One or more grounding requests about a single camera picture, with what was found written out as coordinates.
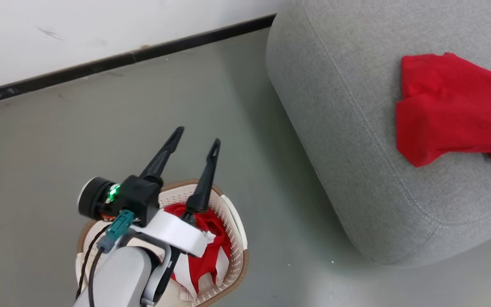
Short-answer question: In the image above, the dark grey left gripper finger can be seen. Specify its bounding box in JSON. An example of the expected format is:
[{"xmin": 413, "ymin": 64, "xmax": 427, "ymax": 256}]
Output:
[
  {"xmin": 182, "ymin": 139, "xmax": 221, "ymax": 222},
  {"xmin": 139, "ymin": 127, "xmax": 185, "ymax": 185}
]

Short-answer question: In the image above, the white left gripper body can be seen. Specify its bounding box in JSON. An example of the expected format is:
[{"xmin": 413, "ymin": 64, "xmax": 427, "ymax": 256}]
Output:
[{"xmin": 78, "ymin": 177, "xmax": 212, "ymax": 258}]

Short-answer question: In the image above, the red jersey with number 23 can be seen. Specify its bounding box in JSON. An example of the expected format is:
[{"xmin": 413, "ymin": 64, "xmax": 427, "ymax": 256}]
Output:
[{"xmin": 163, "ymin": 203, "xmax": 232, "ymax": 299}]

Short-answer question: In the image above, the plain red garment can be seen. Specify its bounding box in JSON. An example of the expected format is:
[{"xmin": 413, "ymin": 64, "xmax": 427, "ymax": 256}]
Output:
[{"xmin": 396, "ymin": 53, "xmax": 491, "ymax": 168}]

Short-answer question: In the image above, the grey fabric sofa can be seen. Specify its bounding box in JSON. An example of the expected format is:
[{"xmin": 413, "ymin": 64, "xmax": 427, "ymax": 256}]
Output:
[{"xmin": 266, "ymin": 0, "xmax": 491, "ymax": 266}]

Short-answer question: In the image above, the white laundry basket brown rim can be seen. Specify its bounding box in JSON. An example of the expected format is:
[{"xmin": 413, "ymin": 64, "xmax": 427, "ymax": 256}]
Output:
[{"xmin": 75, "ymin": 179, "xmax": 249, "ymax": 307}]

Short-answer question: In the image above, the black baseboard strip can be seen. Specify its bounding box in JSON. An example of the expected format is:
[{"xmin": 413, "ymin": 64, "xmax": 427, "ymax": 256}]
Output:
[{"xmin": 0, "ymin": 14, "xmax": 277, "ymax": 107}]

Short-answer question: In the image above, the black left cable teal plug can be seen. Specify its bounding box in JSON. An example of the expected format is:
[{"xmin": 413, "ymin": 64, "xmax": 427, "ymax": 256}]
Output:
[{"xmin": 87, "ymin": 210, "xmax": 135, "ymax": 307}]

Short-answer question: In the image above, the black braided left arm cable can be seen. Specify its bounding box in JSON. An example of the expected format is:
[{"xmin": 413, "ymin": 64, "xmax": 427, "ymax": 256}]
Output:
[{"xmin": 76, "ymin": 225, "xmax": 112, "ymax": 301}]

